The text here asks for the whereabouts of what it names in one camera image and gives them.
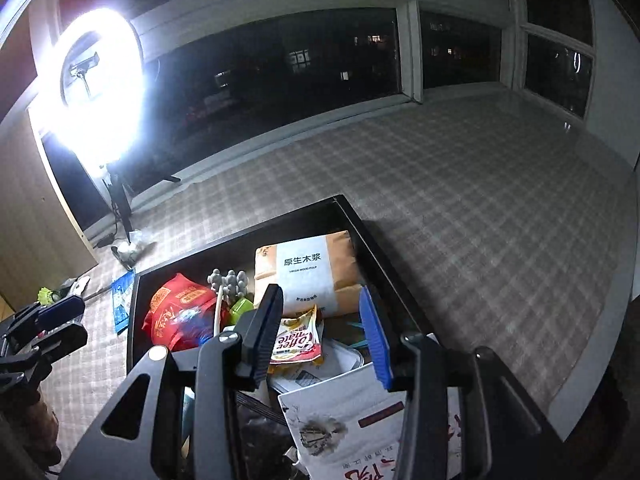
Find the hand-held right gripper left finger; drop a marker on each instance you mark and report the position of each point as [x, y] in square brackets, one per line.
[260, 340]

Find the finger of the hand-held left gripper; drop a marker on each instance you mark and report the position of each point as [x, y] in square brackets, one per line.
[65, 341]
[57, 310]

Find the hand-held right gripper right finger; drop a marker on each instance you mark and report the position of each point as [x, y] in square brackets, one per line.
[376, 340]

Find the yellow red coffee packet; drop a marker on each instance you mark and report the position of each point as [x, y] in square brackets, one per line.
[295, 342]

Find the black rectangular container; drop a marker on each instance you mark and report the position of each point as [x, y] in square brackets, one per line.
[380, 260]

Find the red snack bag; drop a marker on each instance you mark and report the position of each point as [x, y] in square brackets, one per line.
[175, 310]

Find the person's left hand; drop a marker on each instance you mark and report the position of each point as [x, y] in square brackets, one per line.
[35, 417]

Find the yellow-green object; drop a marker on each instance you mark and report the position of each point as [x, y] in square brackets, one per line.
[47, 296]

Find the small green plastic item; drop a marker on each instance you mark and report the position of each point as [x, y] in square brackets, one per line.
[239, 310]

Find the silver foil tray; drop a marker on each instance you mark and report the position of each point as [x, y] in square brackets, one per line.
[340, 360]

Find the blue flat packet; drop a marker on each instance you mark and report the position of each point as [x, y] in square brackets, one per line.
[121, 305]

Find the grey knobbed toy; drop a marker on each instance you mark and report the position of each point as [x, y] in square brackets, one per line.
[227, 282]

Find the white bag with red print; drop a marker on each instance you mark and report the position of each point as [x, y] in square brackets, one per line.
[350, 420]

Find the brown tissue pack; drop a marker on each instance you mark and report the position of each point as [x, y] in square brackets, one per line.
[310, 265]

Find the wooden cabinet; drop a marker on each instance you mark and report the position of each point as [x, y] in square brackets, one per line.
[35, 220]

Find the black tripod stand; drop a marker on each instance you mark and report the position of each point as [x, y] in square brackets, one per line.
[122, 205]

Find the plaid beige mat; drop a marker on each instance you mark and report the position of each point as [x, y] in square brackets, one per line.
[475, 210]

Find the black phone holder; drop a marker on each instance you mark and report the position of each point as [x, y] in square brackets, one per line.
[82, 67]

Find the white window frame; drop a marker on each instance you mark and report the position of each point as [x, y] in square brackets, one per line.
[410, 50]

